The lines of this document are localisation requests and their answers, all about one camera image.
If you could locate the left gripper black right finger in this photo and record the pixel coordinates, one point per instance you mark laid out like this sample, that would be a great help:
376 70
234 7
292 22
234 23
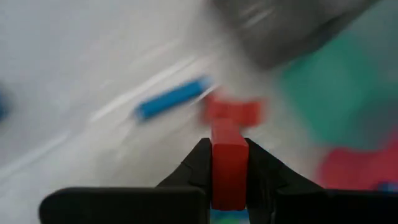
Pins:
311 208

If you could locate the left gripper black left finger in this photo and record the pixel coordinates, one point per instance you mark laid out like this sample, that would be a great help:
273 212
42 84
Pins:
124 205

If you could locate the blue rectangular block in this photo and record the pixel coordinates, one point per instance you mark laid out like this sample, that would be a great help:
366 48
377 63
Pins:
230 214

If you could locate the red rectangular block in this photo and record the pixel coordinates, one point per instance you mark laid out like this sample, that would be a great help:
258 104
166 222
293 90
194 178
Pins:
230 168

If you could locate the long blue block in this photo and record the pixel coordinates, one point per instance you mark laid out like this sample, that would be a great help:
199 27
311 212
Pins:
171 99

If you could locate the red arch block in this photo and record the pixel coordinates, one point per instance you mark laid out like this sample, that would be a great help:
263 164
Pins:
236 110

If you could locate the red plastic tray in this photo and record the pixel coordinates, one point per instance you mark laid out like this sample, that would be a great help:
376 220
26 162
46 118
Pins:
357 168

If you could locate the green plastic tray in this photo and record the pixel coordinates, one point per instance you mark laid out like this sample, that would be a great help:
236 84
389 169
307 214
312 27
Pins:
342 93

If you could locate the grey plastic tray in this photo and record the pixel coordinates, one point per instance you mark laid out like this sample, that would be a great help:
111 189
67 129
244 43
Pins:
280 31

